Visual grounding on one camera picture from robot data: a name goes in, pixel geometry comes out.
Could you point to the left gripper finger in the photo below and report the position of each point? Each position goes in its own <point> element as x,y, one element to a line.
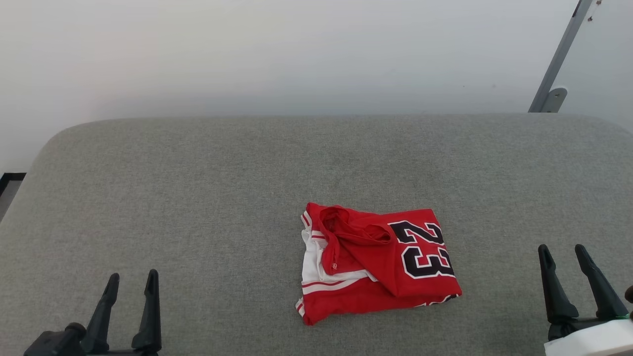
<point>150,321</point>
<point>101,321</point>

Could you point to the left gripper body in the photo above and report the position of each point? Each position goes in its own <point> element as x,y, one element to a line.
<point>54,343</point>

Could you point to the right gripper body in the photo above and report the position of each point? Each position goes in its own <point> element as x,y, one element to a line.
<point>568,327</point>

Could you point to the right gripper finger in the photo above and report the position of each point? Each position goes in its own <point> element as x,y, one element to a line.
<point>556,296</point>
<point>603,296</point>

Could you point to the red basketball jersey number 23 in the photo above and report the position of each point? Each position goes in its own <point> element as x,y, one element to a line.
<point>366,267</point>

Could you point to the black skirting strip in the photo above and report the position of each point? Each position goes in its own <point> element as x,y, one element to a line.
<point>11,180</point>

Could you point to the grey metal pole bracket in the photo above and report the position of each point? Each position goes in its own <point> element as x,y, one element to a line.
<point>555,100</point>

